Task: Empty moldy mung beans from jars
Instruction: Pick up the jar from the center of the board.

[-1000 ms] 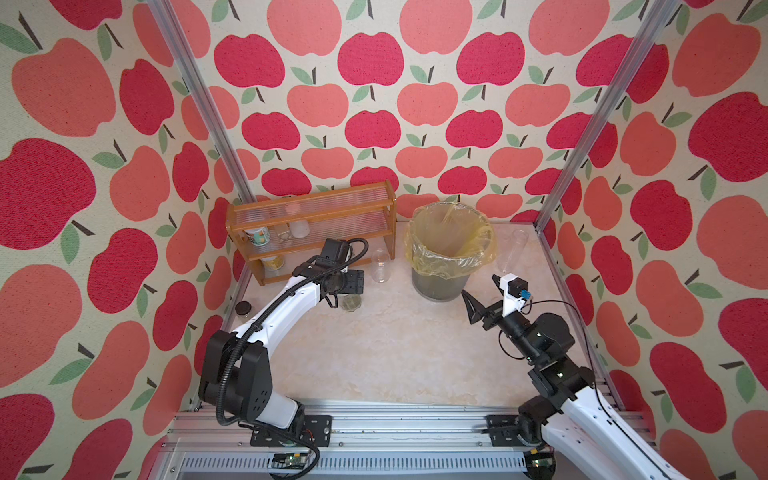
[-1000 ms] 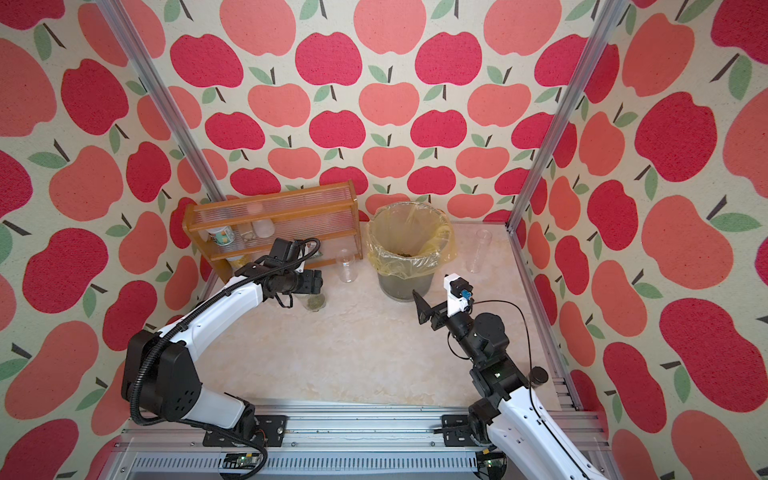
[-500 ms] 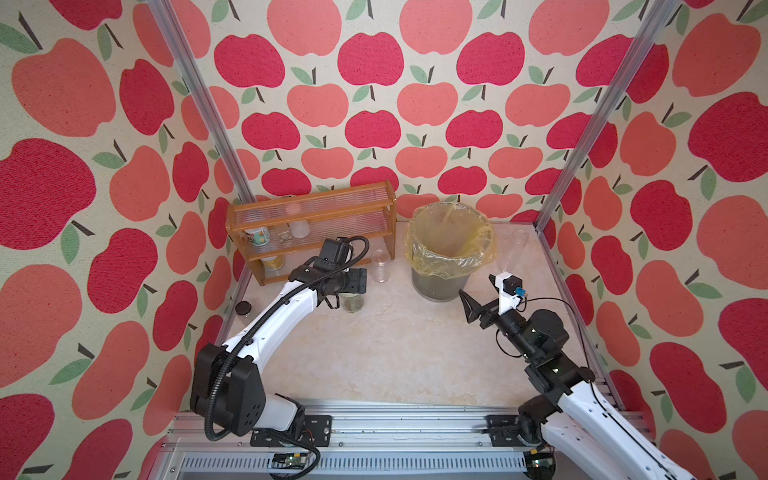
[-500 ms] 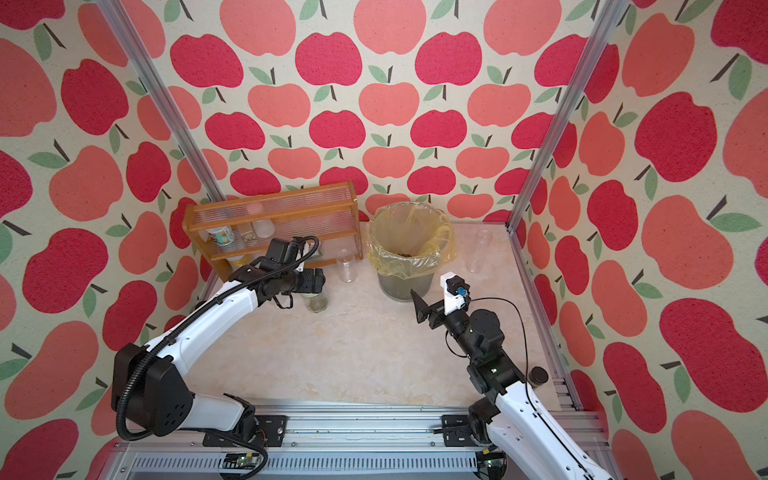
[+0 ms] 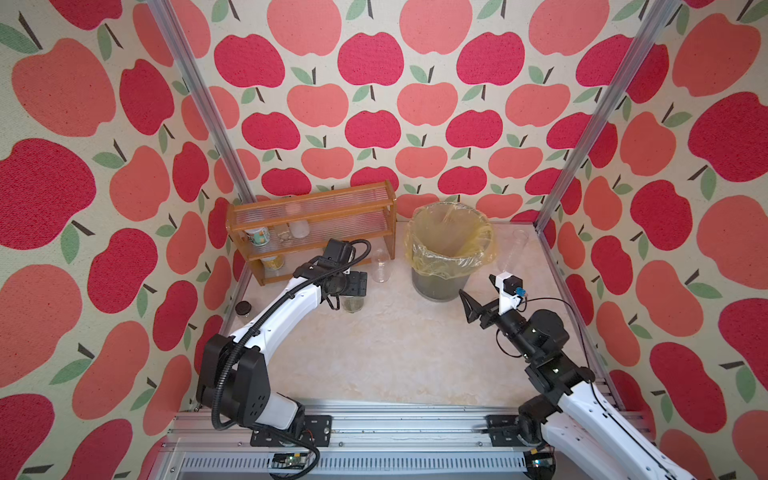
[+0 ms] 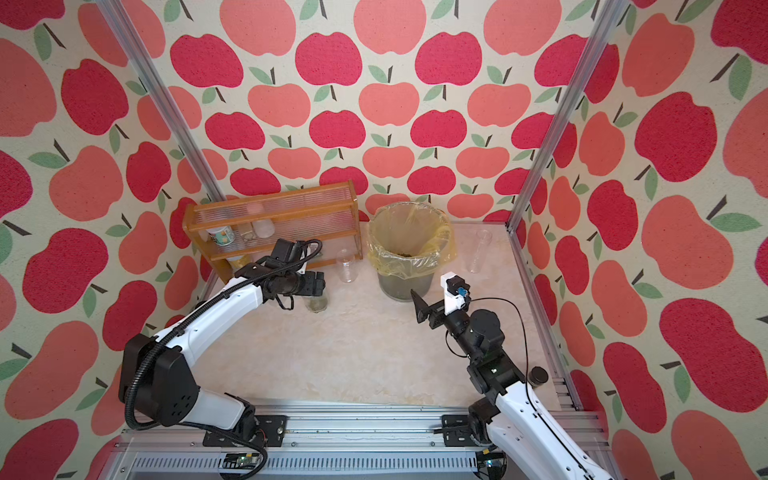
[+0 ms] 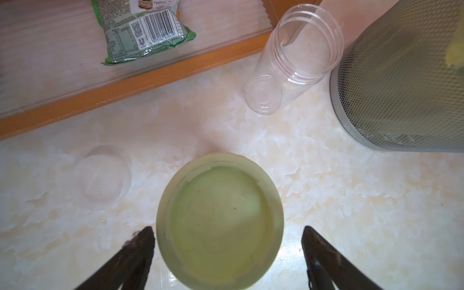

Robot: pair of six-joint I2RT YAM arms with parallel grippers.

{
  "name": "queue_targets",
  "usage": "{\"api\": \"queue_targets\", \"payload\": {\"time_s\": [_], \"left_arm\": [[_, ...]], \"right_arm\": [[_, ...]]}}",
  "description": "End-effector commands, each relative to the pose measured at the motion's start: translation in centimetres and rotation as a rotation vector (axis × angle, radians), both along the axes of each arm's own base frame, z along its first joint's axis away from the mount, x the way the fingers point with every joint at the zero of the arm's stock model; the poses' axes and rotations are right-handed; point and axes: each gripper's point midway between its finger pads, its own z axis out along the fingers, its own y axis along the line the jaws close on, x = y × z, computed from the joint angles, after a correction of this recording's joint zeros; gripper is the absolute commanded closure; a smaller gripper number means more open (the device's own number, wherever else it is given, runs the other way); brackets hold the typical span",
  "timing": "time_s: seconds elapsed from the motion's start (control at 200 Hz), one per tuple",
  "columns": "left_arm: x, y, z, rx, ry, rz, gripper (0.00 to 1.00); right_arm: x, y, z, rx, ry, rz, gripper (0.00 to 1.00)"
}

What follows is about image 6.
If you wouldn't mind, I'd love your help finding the clear jar with mung beans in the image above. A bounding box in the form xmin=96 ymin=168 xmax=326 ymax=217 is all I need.
xmin=336 ymin=255 xmax=358 ymax=283

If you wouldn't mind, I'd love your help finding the clear plastic jar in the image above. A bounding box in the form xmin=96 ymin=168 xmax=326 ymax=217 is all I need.
xmin=467 ymin=229 xmax=493 ymax=273

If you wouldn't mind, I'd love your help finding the second jar behind left arm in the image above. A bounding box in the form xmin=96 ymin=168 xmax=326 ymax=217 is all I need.
xmin=305 ymin=294 xmax=329 ymax=313

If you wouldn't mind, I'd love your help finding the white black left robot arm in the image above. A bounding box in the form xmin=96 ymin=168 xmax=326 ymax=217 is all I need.
xmin=118 ymin=239 xmax=325 ymax=451

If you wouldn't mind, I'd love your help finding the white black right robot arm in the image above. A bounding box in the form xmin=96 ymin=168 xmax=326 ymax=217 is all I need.
xmin=411 ymin=287 xmax=613 ymax=479

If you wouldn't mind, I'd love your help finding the yellow plastic bin liner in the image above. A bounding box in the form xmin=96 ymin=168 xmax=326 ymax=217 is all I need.
xmin=366 ymin=202 xmax=458 ymax=280

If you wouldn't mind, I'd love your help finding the white bottle on shelf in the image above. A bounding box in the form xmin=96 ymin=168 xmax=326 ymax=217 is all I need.
xmin=251 ymin=219 xmax=276 ymax=239

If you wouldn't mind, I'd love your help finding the yellow container lower shelf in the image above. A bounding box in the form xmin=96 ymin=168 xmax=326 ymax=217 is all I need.
xmin=227 ymin=255 xmax=250 ymax=270

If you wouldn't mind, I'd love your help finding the small glass jar on shelf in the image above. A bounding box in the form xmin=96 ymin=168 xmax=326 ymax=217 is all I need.
xmin=238 ymin=225 xmax=257 ymax=247

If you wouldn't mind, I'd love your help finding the wooden spice rack shelf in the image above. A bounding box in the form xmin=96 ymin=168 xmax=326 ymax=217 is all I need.
xmin=182 ymin=181 xmax=363 ymax=282

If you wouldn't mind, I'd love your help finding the dark spice jar right side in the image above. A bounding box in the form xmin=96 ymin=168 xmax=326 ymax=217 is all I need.
xmin=527 ymin=365 xmax=550 ymax=388

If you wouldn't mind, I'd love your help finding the green label cup on shelf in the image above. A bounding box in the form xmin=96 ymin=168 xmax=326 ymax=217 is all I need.
xmin=206 ymin=225 xmax=236 ymax=247

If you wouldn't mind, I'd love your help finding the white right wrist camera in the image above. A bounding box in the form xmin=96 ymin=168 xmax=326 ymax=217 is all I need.
xmin=440 ymin=272 xmax=471 ymax=315

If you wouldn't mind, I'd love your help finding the black corrugated cable conduit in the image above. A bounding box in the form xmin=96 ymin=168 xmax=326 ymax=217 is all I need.
xmin=122 ymin=238 xmax=325 ymax=433

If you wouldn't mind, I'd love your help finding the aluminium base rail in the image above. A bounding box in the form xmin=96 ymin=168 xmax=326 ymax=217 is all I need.
xmin=98 ymin=395 xmax=607 ymax=480

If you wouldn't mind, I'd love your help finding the left aluminium frame post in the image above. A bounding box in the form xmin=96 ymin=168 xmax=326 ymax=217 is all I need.
xmin=96 ymin=0 xmax=226 ymax=202

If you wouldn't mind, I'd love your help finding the aluminium frame post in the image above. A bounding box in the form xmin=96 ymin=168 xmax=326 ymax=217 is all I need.
xmin=507 ymin=0 xmax=630 ymax=238
xmin=96 ymin=0 xmax=226 ymax=202

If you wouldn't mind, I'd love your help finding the right aluminium frame post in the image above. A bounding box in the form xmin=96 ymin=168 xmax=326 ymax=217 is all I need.
xmin=507 ymin=0 xmax=630 ymax=238

